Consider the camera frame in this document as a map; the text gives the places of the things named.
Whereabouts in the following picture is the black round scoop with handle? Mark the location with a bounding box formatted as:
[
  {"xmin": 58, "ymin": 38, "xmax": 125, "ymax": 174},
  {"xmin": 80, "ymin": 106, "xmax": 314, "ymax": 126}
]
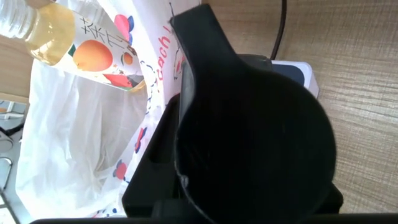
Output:
[{"xmin": 169, "ymin": 3, "xmax": 338, "ymax": 224}]

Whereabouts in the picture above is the white printed plastic bag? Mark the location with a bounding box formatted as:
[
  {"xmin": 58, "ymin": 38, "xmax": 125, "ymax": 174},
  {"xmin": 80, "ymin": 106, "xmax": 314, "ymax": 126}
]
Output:
[{"xmin": 15, "ymin": 0, "xmax": 203, "ymax": 219}]

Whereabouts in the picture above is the white barcode scanner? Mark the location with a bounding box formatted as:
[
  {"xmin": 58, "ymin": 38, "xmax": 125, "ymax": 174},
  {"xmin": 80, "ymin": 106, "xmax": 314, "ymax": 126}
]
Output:
[{"xmin": 239, "ymin": 54, "xmax": 320, "ymax": 99}]

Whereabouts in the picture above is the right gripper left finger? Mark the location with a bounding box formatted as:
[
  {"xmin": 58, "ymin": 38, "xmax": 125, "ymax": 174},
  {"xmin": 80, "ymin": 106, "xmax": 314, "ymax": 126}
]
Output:
[{"xmin": 121, "ymin": 94, "xmax": 190, "ymax": 218}]

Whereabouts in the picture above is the black cable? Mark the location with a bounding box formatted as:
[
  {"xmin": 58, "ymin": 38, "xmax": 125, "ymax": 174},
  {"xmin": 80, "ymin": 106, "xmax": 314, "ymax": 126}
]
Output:
[{"xmin": 269, "ymin": 0, "xmax": 287, "ymax": 61}]

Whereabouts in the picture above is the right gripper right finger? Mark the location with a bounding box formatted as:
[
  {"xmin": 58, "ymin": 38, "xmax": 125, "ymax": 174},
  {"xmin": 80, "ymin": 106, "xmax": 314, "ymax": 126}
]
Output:
[{"xmin": 313, "ymin": 182, "xmax": 345, "ymax": 215}]

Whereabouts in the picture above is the wooden counter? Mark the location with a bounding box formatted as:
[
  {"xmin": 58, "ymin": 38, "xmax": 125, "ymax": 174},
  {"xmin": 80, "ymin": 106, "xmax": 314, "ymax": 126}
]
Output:
[{"xmin": 0, "ymin": 0, "xmax": 398, "ymax": 215}]

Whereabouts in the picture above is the yellow drink bottle fruit label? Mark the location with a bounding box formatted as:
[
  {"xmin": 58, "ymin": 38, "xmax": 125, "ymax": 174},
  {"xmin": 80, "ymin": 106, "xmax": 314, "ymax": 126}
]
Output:
[{"xmin": 0, "ymin": 0, "xmax": 147, "ymax": 93}]

